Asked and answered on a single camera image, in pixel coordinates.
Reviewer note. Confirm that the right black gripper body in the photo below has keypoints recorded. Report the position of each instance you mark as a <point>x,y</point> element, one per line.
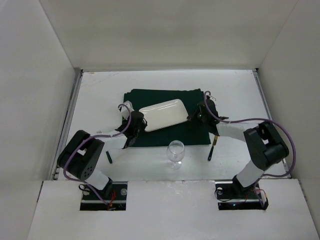
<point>196,116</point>

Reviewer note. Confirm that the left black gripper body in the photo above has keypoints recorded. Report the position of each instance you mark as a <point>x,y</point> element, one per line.
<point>139,121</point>

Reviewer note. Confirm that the dark green cloth placemat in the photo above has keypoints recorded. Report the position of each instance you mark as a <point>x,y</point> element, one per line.
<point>189,132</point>

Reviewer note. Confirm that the white rectangular plate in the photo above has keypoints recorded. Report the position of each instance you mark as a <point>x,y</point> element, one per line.
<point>164,114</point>

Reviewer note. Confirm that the gold knife black handle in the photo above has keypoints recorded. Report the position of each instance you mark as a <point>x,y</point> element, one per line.
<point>215,139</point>

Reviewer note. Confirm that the gold fork black handle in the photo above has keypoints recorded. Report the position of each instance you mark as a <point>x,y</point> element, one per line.
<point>109,157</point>

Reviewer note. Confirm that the clear wine glass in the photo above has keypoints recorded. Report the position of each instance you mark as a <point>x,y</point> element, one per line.
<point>175,153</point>

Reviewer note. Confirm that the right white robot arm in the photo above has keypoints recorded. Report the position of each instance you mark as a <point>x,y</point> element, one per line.
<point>264,143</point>

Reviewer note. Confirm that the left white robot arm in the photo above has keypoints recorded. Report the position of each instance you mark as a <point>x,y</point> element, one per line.
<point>80,156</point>

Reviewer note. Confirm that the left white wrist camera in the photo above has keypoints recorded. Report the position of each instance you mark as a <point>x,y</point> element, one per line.
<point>125,109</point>

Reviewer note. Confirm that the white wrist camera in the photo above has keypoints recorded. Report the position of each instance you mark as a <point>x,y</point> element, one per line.
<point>210,97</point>
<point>125,109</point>

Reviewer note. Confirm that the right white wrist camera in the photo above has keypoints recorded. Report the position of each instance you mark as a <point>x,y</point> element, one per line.
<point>210,97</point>

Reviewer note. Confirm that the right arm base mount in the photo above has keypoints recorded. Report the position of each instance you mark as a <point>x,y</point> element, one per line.
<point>255,198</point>

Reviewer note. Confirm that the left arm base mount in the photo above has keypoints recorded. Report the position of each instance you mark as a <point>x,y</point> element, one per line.
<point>113,199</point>

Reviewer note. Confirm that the left aluminium table rail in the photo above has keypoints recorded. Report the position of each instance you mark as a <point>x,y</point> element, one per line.
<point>67,121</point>

